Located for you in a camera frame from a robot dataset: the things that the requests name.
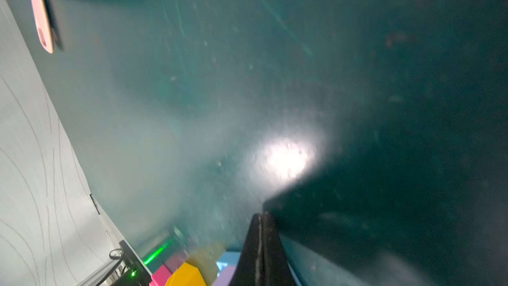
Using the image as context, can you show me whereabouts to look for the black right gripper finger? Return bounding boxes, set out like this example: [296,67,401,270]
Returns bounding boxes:
[230,212,297,286]

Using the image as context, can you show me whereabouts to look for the purple lego brick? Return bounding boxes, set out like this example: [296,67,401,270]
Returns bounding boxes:
[212,265,236,286]

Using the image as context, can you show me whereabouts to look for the yellow lego brick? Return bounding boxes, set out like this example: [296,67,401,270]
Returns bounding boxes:
[165,262,207,286]

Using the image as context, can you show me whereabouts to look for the pink lego brick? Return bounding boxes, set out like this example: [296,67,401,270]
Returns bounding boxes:
[149,265,172,286]

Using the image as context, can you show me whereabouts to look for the pink plastic knife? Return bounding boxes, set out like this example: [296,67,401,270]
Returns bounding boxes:
[31,0,54,54]

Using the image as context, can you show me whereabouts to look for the light blue lego base plate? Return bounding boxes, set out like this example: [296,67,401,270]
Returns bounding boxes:
[216,252,241,272]

